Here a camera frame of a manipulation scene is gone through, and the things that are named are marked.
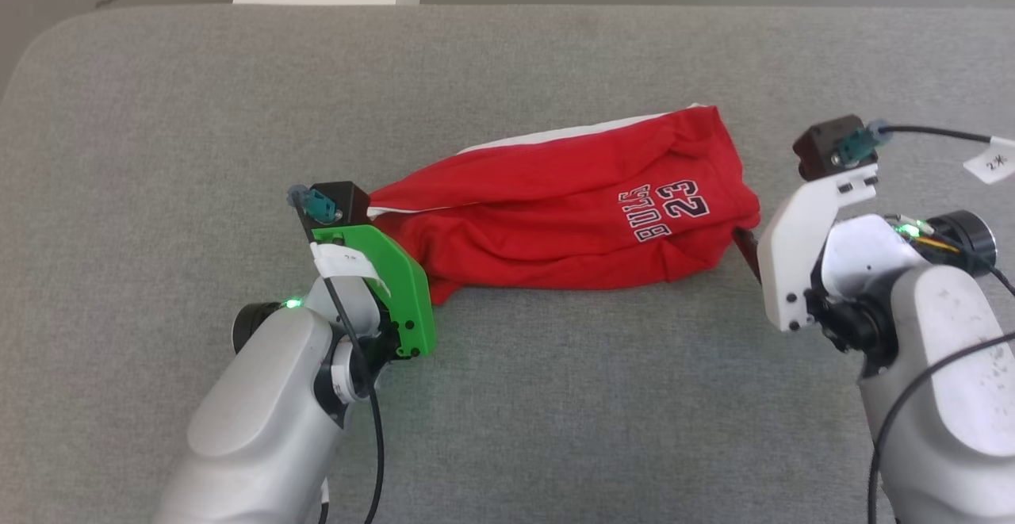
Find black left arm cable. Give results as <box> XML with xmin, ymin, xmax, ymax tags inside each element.
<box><xmin>285</xmin><ymin>185</ymin><xmax>388</xmax><ymax>524</ymax></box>

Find red basketball shorts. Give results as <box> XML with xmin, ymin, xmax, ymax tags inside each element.
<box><xmin>368</xmin><ymin>103</ymin><xmax>763</xmax><ymax>305</ymax></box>

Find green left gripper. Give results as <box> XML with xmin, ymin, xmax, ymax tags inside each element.
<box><xmin>311</xmin><ymin>224</ymin><xmax>439</xmax><ymax>361</ymax></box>

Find white cable tag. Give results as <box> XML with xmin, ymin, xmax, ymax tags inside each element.
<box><xmin>963</xmin><ymin>136</ymin><xmax>1015</xmax><ymax>186</ymax></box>
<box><xmin>308</xmin><ymin>242</ymin><xmax>392</xmax><ymax>297</ymax></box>

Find white left cable tag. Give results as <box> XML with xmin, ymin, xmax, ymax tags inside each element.
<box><xmin>308</xmin><ymin>242</ymin><xmax>392</xmax><ymax>297</ymax></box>

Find white right cable tag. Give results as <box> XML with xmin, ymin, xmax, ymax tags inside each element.
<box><xmin>963</xmin><ymin>136</ymin><xmax>1015</xmax><ymax>186</ymax></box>

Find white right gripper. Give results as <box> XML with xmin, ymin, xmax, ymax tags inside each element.
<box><xmin>733</xmin><ymin>163</ymin><xmax>880</xmax><ymax>334</ymax></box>

